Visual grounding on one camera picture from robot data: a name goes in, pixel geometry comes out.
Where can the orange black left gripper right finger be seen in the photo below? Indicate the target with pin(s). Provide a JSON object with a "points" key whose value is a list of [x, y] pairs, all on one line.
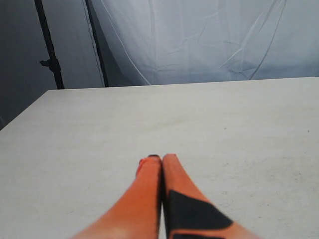
{"points": [[188, 214]]}

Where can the black stand pole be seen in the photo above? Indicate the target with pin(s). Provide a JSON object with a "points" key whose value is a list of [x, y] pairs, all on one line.
{"points": [[52, 63]]}

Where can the white backdrop cloth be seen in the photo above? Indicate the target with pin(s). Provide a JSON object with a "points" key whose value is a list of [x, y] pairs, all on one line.
{"points": [[152, 42]]}

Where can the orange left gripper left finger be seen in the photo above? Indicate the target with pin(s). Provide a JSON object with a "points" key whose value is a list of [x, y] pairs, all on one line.
{"points": [[136, 215]]}

